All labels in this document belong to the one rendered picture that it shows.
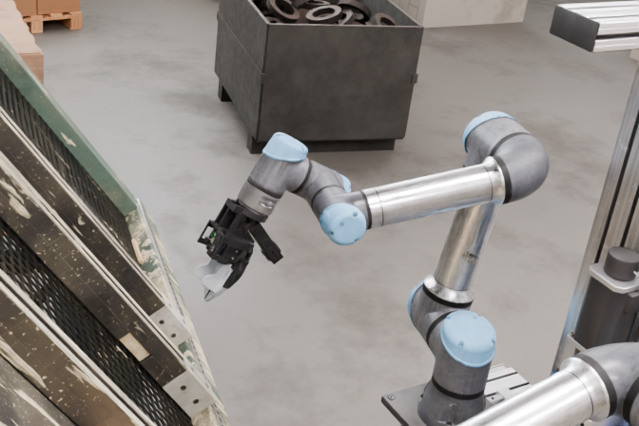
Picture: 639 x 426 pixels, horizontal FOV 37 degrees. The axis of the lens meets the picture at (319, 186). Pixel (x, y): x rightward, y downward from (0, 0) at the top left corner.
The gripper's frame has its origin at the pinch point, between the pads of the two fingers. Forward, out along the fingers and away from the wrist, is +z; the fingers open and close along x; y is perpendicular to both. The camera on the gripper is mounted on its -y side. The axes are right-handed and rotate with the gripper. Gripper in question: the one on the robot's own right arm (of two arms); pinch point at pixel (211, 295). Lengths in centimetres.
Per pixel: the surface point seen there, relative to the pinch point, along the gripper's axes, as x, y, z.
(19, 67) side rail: -115, 10, -2
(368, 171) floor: -268, -265, 10
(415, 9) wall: -520, -444, -98
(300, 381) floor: -110, -147, 72
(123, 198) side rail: -109, -36, 23
